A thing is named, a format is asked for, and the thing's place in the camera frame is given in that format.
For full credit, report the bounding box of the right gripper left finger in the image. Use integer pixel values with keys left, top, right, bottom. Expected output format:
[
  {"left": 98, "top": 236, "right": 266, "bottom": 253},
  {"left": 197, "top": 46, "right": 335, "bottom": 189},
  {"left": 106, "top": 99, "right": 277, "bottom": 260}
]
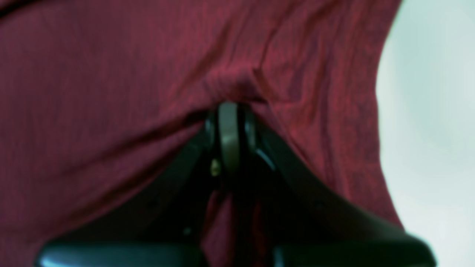
[{"left": 35, "top": 102, "right": 240, "bottom": 267}]

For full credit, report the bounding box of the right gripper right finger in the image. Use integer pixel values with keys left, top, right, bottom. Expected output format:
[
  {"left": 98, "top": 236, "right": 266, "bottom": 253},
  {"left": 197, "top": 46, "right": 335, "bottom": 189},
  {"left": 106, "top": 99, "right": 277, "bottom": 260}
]
[{"left": 241, "top": 105, "right": 436, "bottom": 267}]

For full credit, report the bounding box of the dark red t-shirt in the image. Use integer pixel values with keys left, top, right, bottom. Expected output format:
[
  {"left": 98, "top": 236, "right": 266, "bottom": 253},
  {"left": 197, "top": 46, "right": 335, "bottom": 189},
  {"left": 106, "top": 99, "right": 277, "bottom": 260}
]
[{"left": 0, "top": 0, "right": 402, "bottom": 267}]

